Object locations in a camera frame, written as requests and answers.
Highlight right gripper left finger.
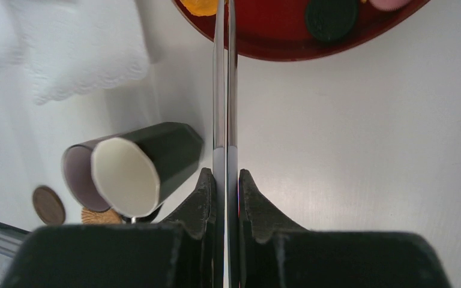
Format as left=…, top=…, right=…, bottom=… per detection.
left=2, top=168, right=217, bottom=287

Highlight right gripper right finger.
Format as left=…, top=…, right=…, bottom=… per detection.
left=238, top=169, right=450, bottom=287

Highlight black mug white inside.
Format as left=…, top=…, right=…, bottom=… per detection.
left=91, top=122, right=204, bottom=219

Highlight metal tongs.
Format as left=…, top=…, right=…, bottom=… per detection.
left=212, top=1, right=240, bottom=287

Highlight red round tray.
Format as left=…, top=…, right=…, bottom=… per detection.
left=171, top=0, right=431, bottom=62

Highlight white tiered dessert stand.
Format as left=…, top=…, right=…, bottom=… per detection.
left=0, top=1, right=149, bottom=105

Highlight orange round tart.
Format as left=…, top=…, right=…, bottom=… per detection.
left=180, top=0, right=218, bottom=17

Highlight light brown coaster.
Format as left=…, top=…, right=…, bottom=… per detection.
left=81, top=208, right=122, bottom=224

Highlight dark brown coaster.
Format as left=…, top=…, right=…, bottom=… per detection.
left=32, top=185, right=66, bottom=225

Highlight black cookie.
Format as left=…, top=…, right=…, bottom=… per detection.
left=304, top=0, right=359, bottom=43

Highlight pink macaron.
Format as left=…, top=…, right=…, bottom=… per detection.
left=369, top=0, right=411, bottom=11

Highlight purple mug black handle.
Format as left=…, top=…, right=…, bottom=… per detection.
left=62, top=136, right=110, bottom=212

